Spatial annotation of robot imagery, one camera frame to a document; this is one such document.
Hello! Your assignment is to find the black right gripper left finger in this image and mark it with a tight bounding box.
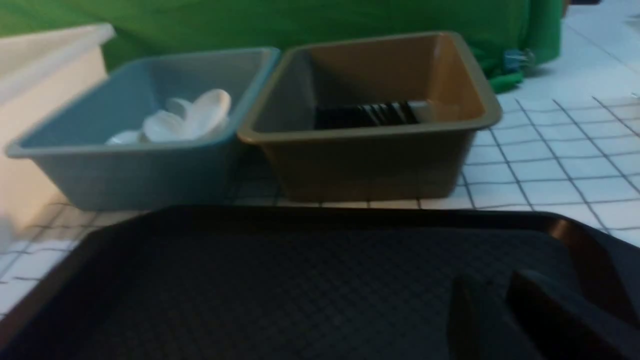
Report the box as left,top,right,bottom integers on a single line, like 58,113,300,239
446,272,546,360

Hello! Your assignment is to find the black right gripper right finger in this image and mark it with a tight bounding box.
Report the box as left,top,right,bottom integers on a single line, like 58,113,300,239
506,269,640,360

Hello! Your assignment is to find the black serving tray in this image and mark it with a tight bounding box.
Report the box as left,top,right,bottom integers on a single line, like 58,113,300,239
1,206,639,360

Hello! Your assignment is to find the white grid tablecloth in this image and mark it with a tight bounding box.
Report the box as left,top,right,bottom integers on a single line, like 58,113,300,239
0,95,640,321

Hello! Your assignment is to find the brown plastic bin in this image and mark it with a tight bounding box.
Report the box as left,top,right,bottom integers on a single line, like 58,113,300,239
237,31,503,202

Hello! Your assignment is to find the bundle of black chopsticks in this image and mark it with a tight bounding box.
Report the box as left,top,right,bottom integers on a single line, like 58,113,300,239
313,101,420,130

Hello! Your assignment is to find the metal clip on cloth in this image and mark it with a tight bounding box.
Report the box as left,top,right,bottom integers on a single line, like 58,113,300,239
502,48,537,75

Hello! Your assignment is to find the green cloth backdrop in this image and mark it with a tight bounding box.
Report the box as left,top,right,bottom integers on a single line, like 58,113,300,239
0,0,566,94

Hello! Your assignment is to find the white spoon right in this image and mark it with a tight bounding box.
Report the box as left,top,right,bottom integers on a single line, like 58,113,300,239
184,88,233,140

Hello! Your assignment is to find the white spoon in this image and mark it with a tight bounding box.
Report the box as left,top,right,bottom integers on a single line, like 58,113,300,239
105,130,143,146
141,97,193,143
184,88,233,140

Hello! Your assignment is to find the white spoon middle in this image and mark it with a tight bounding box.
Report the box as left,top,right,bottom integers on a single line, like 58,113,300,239
141,97,193,143

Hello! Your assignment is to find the teal plastic bin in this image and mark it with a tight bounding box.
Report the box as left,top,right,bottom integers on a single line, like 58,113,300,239
6,47,281,211

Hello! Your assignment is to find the white spoon far left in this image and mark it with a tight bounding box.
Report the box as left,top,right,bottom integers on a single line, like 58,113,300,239
105,130,143,146

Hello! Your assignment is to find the large white plastic tub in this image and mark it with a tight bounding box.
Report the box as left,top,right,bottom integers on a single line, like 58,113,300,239
0,23,115,245

